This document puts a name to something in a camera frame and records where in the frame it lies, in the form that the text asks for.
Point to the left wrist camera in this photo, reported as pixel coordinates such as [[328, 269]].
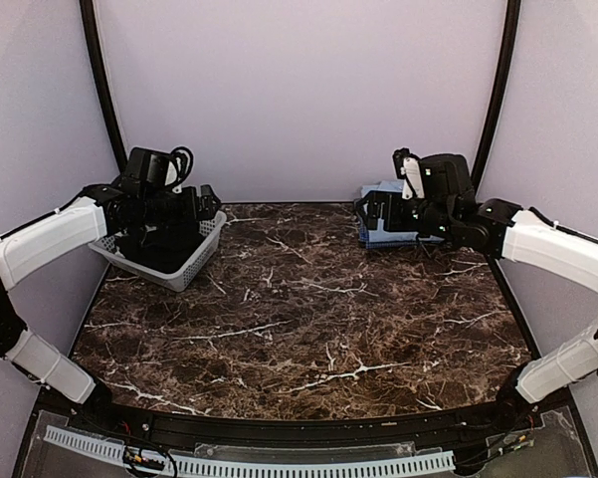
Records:
[[149, 170]]

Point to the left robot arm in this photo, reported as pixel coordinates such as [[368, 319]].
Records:
[[99, 211]]

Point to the left black frame post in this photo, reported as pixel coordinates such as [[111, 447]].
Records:
[[107, 109]]

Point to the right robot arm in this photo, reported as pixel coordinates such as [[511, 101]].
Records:
[[504, 230]]

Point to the black long sleeve shirt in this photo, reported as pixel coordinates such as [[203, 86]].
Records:
[[164, 249]]

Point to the black front rail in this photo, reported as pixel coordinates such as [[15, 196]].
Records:
[[463, 427]]

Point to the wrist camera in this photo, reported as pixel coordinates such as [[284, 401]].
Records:
[[435, 177], [149, 170]]

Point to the white slotted cable duct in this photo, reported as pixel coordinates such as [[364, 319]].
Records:
[[114, 452]]

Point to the light blue folded shirt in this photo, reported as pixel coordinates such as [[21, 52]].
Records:
[[394, 186]]

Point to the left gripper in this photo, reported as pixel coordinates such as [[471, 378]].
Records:
[[191, 213]]

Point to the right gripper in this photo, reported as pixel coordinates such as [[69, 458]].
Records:
[[392, 221]]

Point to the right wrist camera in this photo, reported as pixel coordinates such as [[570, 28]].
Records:
[[435, 177]]

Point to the grey plastic basket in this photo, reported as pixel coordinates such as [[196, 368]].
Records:
[[180, 279]]

